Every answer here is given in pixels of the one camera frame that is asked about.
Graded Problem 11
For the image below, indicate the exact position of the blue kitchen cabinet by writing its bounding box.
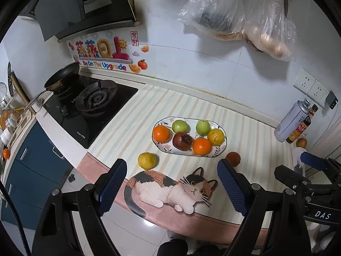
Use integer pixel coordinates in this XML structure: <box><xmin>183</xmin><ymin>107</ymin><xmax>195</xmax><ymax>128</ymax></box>
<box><xmin>5</xmin><ymin>123</ymin><xmax>73</xmax><ymax>230</ymax></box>

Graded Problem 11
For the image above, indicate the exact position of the dark red-orange fruit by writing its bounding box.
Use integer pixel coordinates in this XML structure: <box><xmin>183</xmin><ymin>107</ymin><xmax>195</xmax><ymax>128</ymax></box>
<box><xmin>225</xmin><ymin>151</ymin><xmax>241</xmax><ymax>167</ymax></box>

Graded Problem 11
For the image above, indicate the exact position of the dark soy sauce bottle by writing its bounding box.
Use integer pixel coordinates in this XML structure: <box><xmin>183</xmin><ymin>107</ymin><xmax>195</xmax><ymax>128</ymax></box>
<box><xmin>286</xmin><ymin>104</ymin><xmax>318</xmax><ymax>143</ymax></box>

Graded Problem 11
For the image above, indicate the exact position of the silver gas canister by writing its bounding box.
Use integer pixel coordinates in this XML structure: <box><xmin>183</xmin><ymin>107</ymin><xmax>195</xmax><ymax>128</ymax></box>
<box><xmin>274</xmin><ymin>99</ymin><xmax>310</xmax><ymax>142</ymax></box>

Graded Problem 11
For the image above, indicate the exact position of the colourful wall sticker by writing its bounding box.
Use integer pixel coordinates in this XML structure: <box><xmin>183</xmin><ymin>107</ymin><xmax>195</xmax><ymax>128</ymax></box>
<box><xmin>66</xmin><ymin>29</ymin><xmax>150</xmax><ymax>74</ymax></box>

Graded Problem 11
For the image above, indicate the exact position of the plastic bag with dark contents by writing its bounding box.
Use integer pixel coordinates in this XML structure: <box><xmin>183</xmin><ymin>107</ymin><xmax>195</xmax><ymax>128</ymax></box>
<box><xmin>179</xmin><ymin>0</ymin><xmax>245</xmax><ymax>41</ymax></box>

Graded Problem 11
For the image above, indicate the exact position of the brown red apple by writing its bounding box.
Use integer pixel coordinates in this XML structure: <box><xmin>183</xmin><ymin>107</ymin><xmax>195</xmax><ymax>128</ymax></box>
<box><xmin>172</xmin><ymin>132</ymin><xmax>193</xmax><ymax>151</ymax></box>

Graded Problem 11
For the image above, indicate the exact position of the orange tangerine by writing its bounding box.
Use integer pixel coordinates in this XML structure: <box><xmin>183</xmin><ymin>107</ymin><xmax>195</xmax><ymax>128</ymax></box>
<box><xmin>192</xmin><ymin>138</ymin><xmax>212</xmax><ymax>156</ymax></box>
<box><xmin>152</xmin><ymin>125</ymin><xmax>171</xmax><ymax>143</ymax></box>

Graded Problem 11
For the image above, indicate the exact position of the calico cat shaped mat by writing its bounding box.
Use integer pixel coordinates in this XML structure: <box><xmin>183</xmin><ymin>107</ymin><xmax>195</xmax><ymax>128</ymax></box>
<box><xmin>124</xmin><ymin>167</ymin><xmax>218</xmax><ymax>218</ymax></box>

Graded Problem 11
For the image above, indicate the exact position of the black plug adapter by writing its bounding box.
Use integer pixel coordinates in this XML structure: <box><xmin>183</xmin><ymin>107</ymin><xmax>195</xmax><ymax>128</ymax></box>
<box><xmin>325</xmin><ymin>91</ymin><xmax>338</xmax><ymax>109</ymax></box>

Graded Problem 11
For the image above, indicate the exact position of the white wall socket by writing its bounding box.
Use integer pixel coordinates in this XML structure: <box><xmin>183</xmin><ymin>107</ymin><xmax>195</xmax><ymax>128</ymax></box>
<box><xmin>308</xmin><ymin>80</ymin><xmax>328</xmax><ymax>106</ymax></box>
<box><xmin>294</xmin><ymin>68</ymin><xmax>316</xmax><ymax>94</ymax></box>

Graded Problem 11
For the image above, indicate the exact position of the orange fruit on far counter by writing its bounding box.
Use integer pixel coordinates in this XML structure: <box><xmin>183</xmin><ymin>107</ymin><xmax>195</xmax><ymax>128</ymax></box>
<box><xmin>3</xmin><ymin>148</ymin><xmax>10</xmax><ymax>160</ymax></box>

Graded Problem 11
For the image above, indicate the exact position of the floral oval ceramic plate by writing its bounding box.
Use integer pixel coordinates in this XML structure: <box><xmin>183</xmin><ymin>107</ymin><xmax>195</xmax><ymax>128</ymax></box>
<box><xmin>152</xmin><ymin>117</ymin><xmax>227</xmax><ymax>157</ymax></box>

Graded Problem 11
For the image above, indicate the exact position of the plastic bag with onions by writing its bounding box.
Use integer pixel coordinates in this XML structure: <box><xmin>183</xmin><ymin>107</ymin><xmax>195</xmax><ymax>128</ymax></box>
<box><xmin>243</xmin><ymin>0</ymin><xmax>296</xmax><ymax>62</ymax></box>

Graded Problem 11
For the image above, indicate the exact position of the black gas stove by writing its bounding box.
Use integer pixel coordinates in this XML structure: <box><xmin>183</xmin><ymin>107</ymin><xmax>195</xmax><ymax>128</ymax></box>
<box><xmin>43</xmin><ymin>75</ymin><xmax>137</xmax><ymax>148</ymax></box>

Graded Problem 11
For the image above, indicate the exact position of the range hood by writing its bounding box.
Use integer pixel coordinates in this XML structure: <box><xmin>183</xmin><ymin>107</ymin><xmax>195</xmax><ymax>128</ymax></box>
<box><xmin>20</xmin><ymin>0</ymin><xmax>142</xmax><ymax>42</ymax></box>

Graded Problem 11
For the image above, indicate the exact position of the small yellow lemon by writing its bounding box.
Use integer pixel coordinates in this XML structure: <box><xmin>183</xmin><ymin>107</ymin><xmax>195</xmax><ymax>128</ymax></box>
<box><xmin>137</xmin><ymin>152</ymin><xmax>157</xmax><ymax>170</ymax></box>

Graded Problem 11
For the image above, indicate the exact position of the tissue pack with tissue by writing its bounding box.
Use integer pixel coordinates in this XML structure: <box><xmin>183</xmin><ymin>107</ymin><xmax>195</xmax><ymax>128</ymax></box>
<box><xmin>291</xmin><ymin>147</ymin><xmax>306</xmax><ymax>177</ymax></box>

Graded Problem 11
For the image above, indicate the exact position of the black frying pan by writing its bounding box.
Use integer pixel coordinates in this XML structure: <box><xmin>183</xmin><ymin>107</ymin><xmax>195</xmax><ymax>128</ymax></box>
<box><xmin>23</xmin><ymin>62</ymin><xmax>80</xmax><ymax>113</ymax></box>

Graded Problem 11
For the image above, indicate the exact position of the green apple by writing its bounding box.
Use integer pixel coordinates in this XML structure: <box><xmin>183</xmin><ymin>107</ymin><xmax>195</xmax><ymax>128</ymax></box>
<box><xmin>172</xmin><ymin>120</ymin><xmax>190</xmax><ymax>133</ymax></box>
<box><xmin>196</xmin><ymin>120</ymin><xmax>210</xmax><ymax>136</ymax></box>

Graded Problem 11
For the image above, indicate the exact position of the large yellow orange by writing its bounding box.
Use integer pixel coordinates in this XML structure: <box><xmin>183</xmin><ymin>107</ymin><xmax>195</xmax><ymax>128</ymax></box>
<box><xmin>208</xmin><ymin>128</ymin><xmax>225</xmax><ymax>146</ymax></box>

